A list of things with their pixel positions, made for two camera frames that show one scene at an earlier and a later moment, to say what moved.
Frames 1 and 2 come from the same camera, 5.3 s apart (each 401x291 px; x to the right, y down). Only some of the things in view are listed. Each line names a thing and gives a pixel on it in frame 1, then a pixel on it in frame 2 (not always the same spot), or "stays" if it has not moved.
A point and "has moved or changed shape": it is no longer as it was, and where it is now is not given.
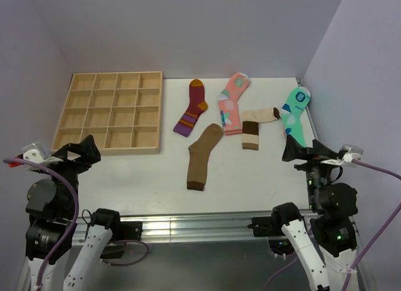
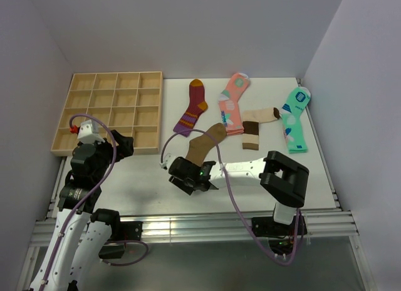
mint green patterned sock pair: (295, 105) stays
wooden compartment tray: (122, 111) stays
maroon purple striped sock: (197, 105) stays
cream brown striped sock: (250, 121) stays
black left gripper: (87, 149) -> (124, 148)
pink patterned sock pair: (228, 101) stays
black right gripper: (317, 152) -> (179, 184)
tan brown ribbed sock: (197, 162) has moved or changed shape
